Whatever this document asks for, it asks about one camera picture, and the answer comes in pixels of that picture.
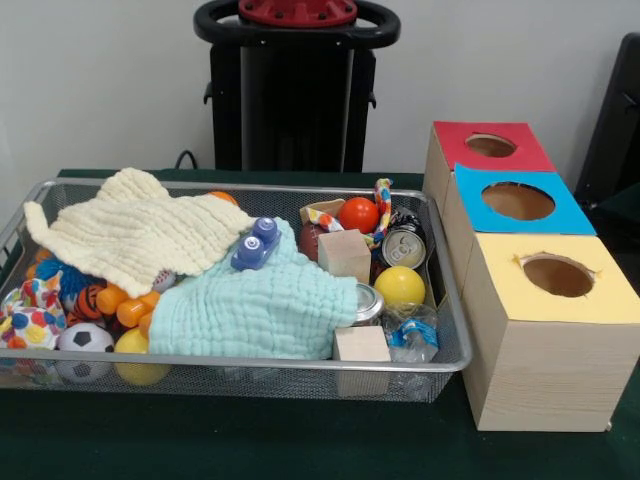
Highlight small wooden cube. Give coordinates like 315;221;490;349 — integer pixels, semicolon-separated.
333;325;392;365

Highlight black soda can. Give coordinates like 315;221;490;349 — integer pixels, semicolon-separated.
378;210;429;271

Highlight large wooden cube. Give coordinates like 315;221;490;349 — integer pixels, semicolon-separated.
317;229;372;285

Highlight pale yellow muslin cloth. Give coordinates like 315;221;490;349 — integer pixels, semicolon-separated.
23;167;256;299

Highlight clear mesh bin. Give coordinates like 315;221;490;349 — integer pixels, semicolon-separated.
0;178;474;403

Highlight wooden box with three holes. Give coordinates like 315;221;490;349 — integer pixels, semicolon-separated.
422;121;640;433

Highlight mint green muslin cloth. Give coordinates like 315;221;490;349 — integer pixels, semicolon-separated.
148;218;359;361

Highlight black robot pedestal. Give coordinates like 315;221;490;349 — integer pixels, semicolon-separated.
193;0;401;173

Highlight black chair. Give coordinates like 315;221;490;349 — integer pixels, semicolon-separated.
575;33;640;251

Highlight yellow smiley ball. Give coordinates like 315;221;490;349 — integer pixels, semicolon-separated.
374;265;427;311

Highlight blue toy car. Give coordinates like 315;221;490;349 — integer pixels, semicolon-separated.
230;216;282;272

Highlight red ball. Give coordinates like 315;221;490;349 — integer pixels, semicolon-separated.
338;197;380;235

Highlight black and white soccer ball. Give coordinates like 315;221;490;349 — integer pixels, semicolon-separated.
55;322;116;385

